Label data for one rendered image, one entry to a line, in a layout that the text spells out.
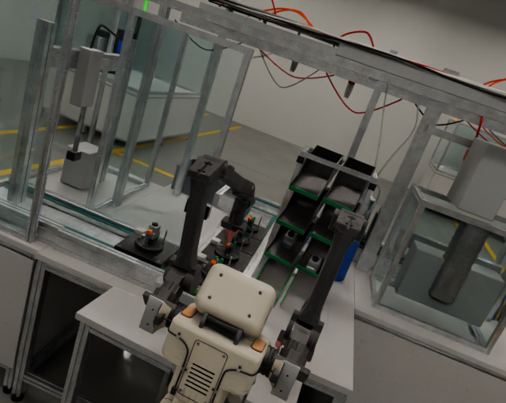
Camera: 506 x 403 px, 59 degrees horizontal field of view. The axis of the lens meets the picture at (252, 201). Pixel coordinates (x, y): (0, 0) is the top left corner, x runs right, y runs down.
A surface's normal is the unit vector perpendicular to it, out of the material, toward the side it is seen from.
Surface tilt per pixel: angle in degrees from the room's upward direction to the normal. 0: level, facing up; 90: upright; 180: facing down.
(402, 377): 90
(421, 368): 90
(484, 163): 90
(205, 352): 82
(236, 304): 47
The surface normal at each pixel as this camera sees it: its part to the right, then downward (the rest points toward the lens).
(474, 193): -0.22, 0.24
